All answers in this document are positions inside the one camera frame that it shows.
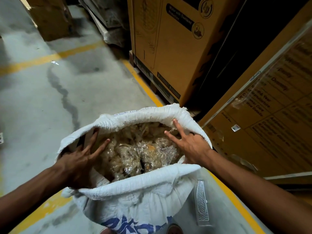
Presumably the plastic-wrapped brown cardboard box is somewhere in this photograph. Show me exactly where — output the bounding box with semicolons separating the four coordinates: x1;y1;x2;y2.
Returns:
198;19;312;179

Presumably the person's left hand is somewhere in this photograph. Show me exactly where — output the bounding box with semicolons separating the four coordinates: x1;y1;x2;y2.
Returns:
55;129;110;189

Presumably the person's left forearm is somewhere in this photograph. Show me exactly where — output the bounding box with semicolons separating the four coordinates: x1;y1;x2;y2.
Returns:
0;165;71;232

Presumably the tall brown cardboard box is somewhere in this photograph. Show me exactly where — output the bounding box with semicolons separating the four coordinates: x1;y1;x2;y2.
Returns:
126;0;247;108

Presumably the clear ridged plastic tray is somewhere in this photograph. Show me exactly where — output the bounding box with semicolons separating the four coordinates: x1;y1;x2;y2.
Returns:
193;179;211;226

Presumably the small brown cardboard box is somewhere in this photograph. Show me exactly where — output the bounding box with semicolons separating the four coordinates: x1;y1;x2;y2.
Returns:
24;0;74;42

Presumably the person's right hand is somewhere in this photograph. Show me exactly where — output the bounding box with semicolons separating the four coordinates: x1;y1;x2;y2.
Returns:
164;118;213;167

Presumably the pile of clear plastic packets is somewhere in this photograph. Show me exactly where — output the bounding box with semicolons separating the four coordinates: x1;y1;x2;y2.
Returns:
94;122;185;182

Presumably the white woven sack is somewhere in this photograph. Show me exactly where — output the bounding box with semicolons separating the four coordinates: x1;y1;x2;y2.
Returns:
55;103;213;234

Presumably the plastic-wrapped white bundle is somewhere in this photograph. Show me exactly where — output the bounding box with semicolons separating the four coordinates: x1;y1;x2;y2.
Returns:
79;0;130;48

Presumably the person's right forearm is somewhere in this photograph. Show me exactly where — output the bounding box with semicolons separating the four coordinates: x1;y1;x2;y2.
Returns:
202;149;312;234

